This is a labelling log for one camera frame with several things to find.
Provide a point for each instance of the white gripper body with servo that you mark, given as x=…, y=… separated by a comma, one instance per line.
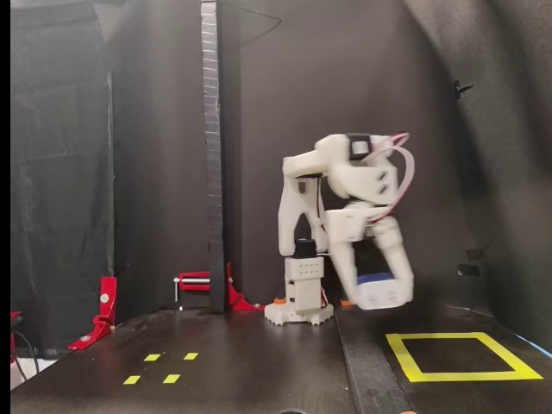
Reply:
x=348, y=224

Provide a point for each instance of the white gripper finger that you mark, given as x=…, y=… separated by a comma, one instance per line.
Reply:
x=397, y=259
x=347, y=267

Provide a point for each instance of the blue USB wall charger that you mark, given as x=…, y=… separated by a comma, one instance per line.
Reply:
x=379, y=297

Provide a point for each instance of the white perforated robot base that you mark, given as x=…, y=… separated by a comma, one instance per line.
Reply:
x=304, y=293

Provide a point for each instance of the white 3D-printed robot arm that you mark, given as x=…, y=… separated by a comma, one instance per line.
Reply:
x=293, y=207

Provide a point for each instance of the flat black divider strip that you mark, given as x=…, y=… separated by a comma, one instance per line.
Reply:
x=371, y=379

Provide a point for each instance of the yellow tape square outline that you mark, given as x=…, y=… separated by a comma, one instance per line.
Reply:
x=470, y=376

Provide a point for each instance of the small black clip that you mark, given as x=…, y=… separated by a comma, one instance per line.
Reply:
x=461, y=87

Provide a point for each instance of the small yellow tape marker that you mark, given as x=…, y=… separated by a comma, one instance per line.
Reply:
x=152, y=357
x=131, y=380
x=171, y=379
x=190, y=356

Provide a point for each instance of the black plastic sheet curtain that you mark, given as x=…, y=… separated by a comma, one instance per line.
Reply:
x=60, y=172

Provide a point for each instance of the red metal stand part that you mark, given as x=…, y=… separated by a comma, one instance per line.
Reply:
x=15, y=317

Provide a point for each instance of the red metal clamp bracket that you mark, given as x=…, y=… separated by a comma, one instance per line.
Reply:
x=237, y=299

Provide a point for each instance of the tall black foam post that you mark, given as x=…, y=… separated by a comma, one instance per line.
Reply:
x=213, y=172

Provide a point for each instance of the red angle bracket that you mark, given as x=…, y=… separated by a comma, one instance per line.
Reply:
x=105, y=302

